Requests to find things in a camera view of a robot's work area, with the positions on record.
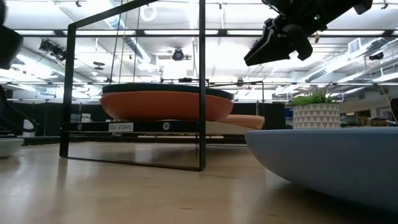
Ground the salmon plate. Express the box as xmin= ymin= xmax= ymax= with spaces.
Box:
xmin=217 ymin=114 xmax=266 ymax=130

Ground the black partition wall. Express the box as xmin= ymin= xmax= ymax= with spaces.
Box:
xmin=0 ymin=101 xmax=287 ymax=138

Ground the succulent in white patterned pot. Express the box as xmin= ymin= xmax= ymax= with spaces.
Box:
xmin=288 ymin=83 xmax=341 ymax=130

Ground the blue plate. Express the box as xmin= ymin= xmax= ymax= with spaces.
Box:
xmin=244 ymin=126 xmax=398 ymax=215

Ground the light teal plate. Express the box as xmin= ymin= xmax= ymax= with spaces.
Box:
xmin=0 ymin=138 xmax=25 ymax=159

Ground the black curved cable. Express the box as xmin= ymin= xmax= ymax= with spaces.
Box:
xmin=0 ymin=85 xmax=39 ymax=133

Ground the black metal rig frame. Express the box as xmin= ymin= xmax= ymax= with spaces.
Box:
xmin=23 ymin=133 xmax=249 ymax=147

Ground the orange plate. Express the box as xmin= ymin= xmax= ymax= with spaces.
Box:
xmin=99 ymin=90 xmax=234 ymax=123

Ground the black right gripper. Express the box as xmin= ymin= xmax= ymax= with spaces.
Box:
xmin=243 ymin=0 xmax=374 ymax=67

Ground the wooden shelf black metal frame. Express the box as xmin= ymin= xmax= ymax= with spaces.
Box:
xmin=58 ymin=0 xmax=266 ymax=172

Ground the dark teal plate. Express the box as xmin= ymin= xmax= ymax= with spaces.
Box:
xmin=101 ymin=82 xmax=234 ymax=102

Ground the white ring ceiling lamp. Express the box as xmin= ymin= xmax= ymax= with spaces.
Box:
xmin=140 ymin=5 xmax=158 ymax=22

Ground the black overhead camera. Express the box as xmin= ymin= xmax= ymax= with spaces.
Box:
xmin=172 ymin=47 xmax=185 ymax=62

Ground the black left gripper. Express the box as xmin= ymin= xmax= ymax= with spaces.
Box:
xmin=0 ymin=24 xmax=24 ymax=71

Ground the black ceiling spotlight cluster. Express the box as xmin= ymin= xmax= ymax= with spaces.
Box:
xmin=39 ymin=39 xmax=67 ymax=62

